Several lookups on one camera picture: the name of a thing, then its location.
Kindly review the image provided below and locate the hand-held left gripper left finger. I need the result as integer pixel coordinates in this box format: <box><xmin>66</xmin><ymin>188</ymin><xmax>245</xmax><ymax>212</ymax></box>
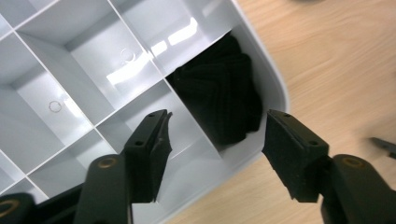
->
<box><xmin>123</xmin><ymin>108</ymin><xmax>174</xmax><ymax>204</ymax></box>

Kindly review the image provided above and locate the white divided storage box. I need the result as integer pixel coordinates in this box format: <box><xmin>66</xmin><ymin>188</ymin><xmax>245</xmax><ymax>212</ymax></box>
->
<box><xmin>0</xmin><ymin>0</ymin><xmax>290</xmax><ymax>224</ymax></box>

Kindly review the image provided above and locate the black ribbed sock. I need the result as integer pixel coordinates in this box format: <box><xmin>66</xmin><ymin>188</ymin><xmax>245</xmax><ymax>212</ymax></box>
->
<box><xmin>166</xmin><ymin>32</ymin><xmax>263</xmax><ymax>147</ymax></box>

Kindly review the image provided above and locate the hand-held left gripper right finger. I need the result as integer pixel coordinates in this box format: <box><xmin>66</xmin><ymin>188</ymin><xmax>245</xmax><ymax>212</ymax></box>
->
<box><xmin>261</xmin><ymin>108</ymin><xmax>331</xmax><ymax>203</ymax></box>

